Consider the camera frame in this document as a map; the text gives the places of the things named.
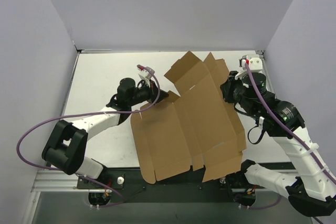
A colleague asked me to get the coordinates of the cardboard box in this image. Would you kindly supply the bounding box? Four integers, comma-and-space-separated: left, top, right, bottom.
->
130, 52, 246, 184

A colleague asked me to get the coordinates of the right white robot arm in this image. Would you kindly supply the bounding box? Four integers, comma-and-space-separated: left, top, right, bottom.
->
220, 71, 335, 217

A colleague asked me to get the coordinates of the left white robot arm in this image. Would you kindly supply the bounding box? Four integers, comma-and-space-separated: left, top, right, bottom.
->
41, 78, 169, 188

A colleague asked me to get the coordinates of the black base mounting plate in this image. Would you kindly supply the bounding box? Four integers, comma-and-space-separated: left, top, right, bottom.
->
77, 167, 257, 206

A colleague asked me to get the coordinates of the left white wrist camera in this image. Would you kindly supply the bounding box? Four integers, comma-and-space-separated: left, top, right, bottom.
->
137, 65, 155, 88

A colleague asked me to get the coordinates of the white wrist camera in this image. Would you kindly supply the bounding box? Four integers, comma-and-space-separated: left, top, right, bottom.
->
137, 65, 155, 88
234, 54, 263, 80

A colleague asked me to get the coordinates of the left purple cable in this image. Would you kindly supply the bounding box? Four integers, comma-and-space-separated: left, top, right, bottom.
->
16, 64, 161, 169

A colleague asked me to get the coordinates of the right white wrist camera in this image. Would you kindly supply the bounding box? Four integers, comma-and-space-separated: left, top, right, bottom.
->
234, 54, 263, 80

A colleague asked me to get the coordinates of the aluminium frame rail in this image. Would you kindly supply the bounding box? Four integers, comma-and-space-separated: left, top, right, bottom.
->
31, 170, 78, 192

